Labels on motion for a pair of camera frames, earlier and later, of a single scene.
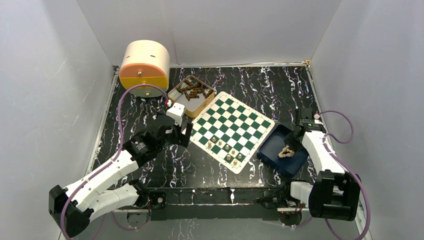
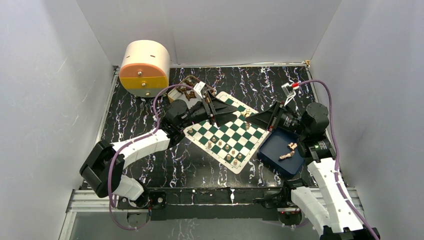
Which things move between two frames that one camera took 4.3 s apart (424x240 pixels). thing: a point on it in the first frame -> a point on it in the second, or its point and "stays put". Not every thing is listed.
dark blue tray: x=281 y=148 stays put
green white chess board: x=230 y=131 stays put
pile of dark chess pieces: x=192 y=90 stays put
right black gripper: x=288 y=140 -> x=267 y=118
